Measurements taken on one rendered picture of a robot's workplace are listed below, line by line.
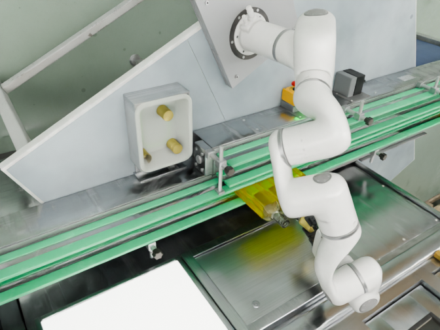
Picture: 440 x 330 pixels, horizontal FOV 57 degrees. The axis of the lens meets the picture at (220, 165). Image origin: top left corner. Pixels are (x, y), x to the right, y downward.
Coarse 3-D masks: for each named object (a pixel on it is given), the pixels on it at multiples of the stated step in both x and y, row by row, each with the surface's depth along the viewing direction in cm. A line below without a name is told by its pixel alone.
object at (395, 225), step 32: (352, 192) 160; (384, 192) 160; (224, 224) 143; (384, 224) 145; (416, 224) 146; (128, 256) 129; (384, 256) 131; (416, 256) 129; (64, 288) 118; (96, 288) 118; (384, 288) 120; (416, 288) 123; (0, 320) 111; (32, 320) 109; (288, 320) 110; (320, 320) 108; (352, 320) 111; (384, 320) 114; (416, 320) 114
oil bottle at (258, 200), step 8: (256, 184) 131; (240, 192) 132; (248, 192) 128; (256, 192) 127; (264, 192) 127; (248, 200) 129; (256, 200) 125; (264, 200) 124; (272, 200) 124; (256, 208) 126; (264, 208) 122; (272, 208) 122; (264, 216) 124
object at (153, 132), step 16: (176, 96) 112; (144, 112) 117; (176, 112) 123; (144, 128) 120; (160, 128) 123; (176, 128) 127; (144, 144) 123; (160, 144) 126; (144, 160) 123; (160, 160) 123; (176, 160) 124
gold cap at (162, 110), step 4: (160, 108) 118; (164, 108) 118; (156, 112) 119; (160, 112) 118; (164, 112) 116; (168, 112) 117; (172, 112) 117; (160, 116) 118; (164, 116) 117; (168, 116) 117; (172, 116) 118; (168, 120) 118
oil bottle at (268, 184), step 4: (264, 180) 133; (268, 180) 133; (272, 180) 133; (260, 184) 131; (264, 184) 131; (268, 184) 131; (272, 184) 131; (264, 188) 130; (268, 188) 129; (272, 188) 129; (268, 192) 128; (272, 192) 128; (276, 192) 128; (272, 196) 127; (276, 196) 126; (280, 208) 126; (280, 212) 126
